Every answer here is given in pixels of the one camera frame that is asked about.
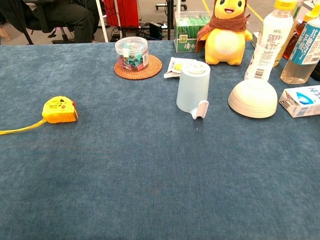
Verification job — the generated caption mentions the light blue plastic cup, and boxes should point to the light blue plastic cup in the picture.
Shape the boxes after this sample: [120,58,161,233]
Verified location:
[176,61,212,121]

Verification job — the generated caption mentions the round woven rattan coaster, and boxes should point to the round woven rattan coaster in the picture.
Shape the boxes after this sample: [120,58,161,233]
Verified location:
[114,54,163,81]

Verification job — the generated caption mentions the white snack packet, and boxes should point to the white snack packet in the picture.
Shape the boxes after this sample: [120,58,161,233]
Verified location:
[163,56,198,79]

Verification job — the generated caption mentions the blue tablecloth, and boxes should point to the blue tablecloth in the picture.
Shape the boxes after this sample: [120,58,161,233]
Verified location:
[0,41,320,240]

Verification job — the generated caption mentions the clear jar of binder clips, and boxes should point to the clear jar of binder clips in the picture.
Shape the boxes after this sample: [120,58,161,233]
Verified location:
[114,36,150,72]

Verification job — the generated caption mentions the black box device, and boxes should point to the black box device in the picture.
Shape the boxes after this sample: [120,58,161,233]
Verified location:
[149,21,163,40]

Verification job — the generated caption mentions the green white tissue box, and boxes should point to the green white tissue box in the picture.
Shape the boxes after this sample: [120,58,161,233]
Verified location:
[174,11,213,54]

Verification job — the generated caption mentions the cream ceramic bowl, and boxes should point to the cream ceramic bowl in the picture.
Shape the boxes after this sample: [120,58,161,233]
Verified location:
[227,78,279,119]

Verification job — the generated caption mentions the orange plush toy brown hood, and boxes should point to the orange plush toy brown hood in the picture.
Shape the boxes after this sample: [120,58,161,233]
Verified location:
[195,0,254,66]

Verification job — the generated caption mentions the red cabinet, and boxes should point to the red cabinet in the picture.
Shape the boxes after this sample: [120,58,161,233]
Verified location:
[103,0,141,28]

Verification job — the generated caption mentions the black wheeled stand base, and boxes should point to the black wheeled stand base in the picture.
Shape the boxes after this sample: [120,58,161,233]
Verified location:
[154,0,188,11]

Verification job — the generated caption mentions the seated person dark trousers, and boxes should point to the seated person dark trousers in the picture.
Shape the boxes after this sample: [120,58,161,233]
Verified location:
[32,0,101,44]

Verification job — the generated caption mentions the pale yellow tea bottle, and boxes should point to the pale yellow tea bottle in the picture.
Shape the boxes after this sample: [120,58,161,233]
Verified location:
[273,21,298,68]

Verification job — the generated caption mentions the white blue milk carton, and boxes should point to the white blue milk carton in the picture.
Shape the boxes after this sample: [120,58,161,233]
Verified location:
[278,85,320,119]

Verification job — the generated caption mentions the white bottle yellow cap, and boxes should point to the white bottle yellow cap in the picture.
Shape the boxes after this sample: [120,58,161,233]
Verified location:
[244,0,298,82]

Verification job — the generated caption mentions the amber bottle yellow cap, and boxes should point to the amber bottle yellow cap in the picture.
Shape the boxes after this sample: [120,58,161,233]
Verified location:
[282,11,320,60]

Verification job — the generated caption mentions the clear bottle blue label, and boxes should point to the clear bottle blue label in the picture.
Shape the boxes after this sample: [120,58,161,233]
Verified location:
[280,16,320,85]

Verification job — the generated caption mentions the light wooden stool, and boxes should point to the light wooden stool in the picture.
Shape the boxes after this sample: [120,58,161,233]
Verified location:
[0,24,12,42]

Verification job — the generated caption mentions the black office chair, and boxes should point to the black office chair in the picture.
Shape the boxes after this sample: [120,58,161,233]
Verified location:
[0,0,73,45]

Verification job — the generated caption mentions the white slanted frame post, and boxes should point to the white slanted frame post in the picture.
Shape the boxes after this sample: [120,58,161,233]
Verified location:
[95,0,110,43]

